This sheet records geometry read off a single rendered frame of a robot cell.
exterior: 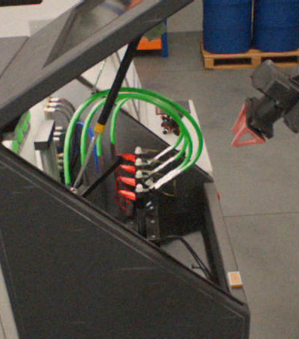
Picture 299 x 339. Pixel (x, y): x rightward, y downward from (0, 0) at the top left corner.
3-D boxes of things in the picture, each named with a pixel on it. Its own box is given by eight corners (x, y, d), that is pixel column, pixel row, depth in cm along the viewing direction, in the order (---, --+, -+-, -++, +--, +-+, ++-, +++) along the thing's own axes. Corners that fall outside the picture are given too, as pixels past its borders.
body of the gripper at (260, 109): (248, 125, 115) (272, 107, 111) (247, 99, 123) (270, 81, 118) (268, 141, 118) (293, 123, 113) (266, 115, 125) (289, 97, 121)
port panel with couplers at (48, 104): (63, 185, 166) (50, 94, 151) (53, 185, 166) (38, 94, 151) (68, 166, 177) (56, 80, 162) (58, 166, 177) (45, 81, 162)
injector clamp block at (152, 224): (162, 278, 157) (160, 238, 149) (129, 280, 157) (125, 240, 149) (157, 216, 186) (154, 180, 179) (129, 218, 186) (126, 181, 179)
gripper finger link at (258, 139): (222, 144, 120) (251, 121, 115) (223, 125, 125) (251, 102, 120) (243, 159, 123) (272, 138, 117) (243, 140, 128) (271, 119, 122)
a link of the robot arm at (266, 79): (300, 136, 110) (327, 106, 107) (265, 116, 104) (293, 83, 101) (275, 107, 119) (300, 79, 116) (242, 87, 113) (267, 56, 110)
